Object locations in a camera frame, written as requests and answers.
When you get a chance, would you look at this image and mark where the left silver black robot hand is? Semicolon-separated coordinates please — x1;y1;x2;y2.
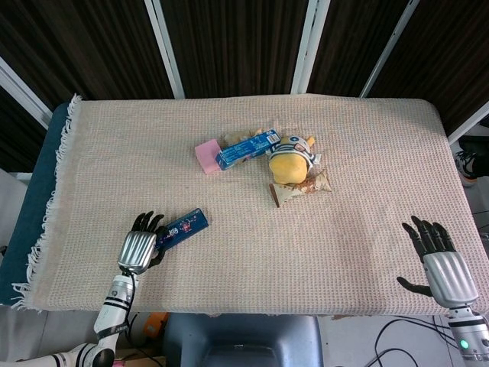
116;210;169;275

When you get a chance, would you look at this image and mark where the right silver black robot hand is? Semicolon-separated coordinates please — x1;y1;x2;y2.
397;216;481;309

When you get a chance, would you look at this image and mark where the brown cardboard box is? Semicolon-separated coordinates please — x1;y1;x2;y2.
112;353;167;367

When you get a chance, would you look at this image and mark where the blue toothpaste box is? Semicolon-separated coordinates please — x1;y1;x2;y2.
215;128;283;171

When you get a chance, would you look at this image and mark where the orange device under table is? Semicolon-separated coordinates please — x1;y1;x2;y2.
143;312;169;345

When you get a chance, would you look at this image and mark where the beige woven fringed tablecloth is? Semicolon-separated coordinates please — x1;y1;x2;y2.
10;93;484;319

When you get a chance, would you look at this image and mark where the white black sneaker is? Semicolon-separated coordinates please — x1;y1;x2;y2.
454;149;479;188

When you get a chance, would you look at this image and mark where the pink rectangular block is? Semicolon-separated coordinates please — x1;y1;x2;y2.
194;139;224;176

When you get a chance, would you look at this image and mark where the grey-blue plastic chair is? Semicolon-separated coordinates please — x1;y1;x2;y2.
162;312;324;367

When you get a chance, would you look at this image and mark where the beige crumpled wrapper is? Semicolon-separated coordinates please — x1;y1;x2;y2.
223;128;264;145

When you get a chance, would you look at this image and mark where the brown patterned cone packet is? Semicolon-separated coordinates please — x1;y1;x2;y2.
268;168;332;209

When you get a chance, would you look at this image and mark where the yellow plush toy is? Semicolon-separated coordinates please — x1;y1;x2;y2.
266;134;321;185

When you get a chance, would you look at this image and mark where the black floor cable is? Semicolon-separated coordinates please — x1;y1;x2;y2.
374;317;465;367

